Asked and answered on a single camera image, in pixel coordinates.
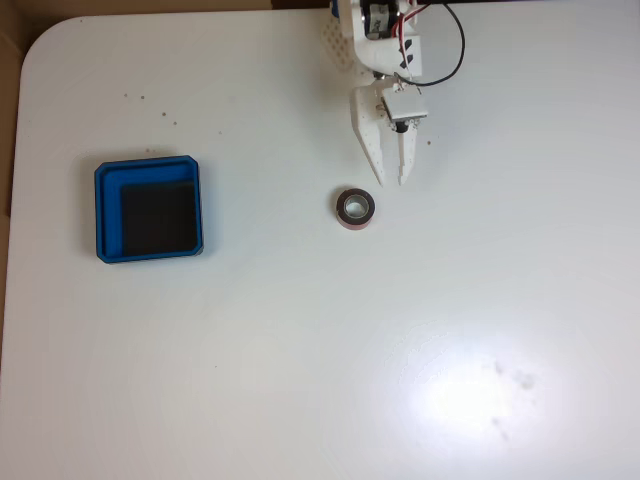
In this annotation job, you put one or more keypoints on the white perforated plate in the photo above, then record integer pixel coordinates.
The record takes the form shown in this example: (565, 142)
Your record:
(335, 45)

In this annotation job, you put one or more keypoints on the small blue part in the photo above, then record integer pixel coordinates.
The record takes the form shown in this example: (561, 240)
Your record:
(335, 7)

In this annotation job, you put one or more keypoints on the red tape roll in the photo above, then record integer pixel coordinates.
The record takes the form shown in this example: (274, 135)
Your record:
(369, 207)

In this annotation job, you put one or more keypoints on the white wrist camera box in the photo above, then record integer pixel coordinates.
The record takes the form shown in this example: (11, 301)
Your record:
(405, 105)

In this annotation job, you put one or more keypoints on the blue box with black bottom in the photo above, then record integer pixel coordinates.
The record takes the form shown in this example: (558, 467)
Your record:
(107, 225)

